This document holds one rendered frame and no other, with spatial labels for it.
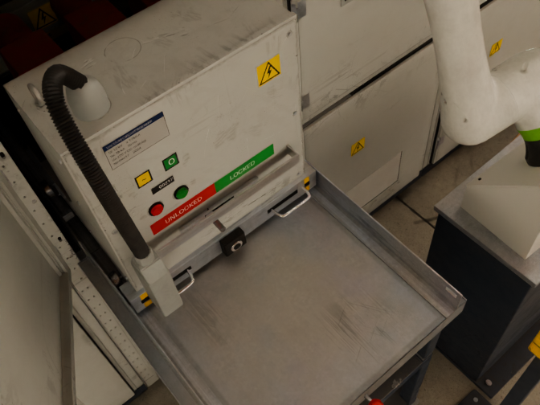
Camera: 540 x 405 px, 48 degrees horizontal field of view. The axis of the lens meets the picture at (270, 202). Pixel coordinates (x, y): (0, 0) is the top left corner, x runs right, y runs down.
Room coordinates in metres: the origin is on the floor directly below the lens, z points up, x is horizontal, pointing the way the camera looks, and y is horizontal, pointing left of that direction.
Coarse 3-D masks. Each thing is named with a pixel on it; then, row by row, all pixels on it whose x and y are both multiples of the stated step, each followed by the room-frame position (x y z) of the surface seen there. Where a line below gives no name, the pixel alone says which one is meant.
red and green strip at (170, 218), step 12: (264, 156) 0.85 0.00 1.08; (240, 168) 0.82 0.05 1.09; (252, 168) 0.84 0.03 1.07; (228, 180) 0.80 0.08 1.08; (204, 192) 0.77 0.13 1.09; (216, 192) 0.78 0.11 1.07; (192, 204) 0.75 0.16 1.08; (168, 216) 0.72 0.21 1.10; (180, 216) 0.73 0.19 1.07; (156, 228) 0.70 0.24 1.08
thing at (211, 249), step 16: (304, 176) 0.90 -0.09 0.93; (288, 192) 0.87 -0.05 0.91; (256, 208) 0.83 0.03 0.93; (272, 208) 0.84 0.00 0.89; (240, 224) 0.79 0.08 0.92; (256, 224) 0.81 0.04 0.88; (192, 256) 0.72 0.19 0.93; (208, 256) 0.74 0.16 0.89; (176, 272) 0.69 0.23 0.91; (192, 272) 0.71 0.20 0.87; (128, 288) 0.66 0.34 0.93; (144, 288) 0.66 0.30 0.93
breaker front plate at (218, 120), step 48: (288, 48) 0.90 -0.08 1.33; (192, 96) 0.78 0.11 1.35; (240, 96) 0.84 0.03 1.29; (288, 96) 0.90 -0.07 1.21; (96, 144) 0.68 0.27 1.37; (192, 144) 0.77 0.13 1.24; (240, 144) 0.83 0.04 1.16; (288, 144) 0.89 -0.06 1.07; (144, 192) 0.71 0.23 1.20; (192, 192) 0.76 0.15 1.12; (240, 192) 0.81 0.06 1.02; (192, 240) 0.74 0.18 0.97
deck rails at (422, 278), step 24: (312, 192) 0.91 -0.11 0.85; (336, 192) 0.87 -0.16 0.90; (336, 216) 0.82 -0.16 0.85; (360, 216) 0.79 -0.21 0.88; (360, 240) 0.75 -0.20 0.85; (384, 240) 0.73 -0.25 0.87; (96, 264) 0.75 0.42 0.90; (408, 264) 0.66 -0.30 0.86; (432, 288) 0.60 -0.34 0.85; (144, 312) 0.64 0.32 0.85; (168, 336) 0.57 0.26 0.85; (168, 360) 0.50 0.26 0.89; (192, 384) 0.45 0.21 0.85
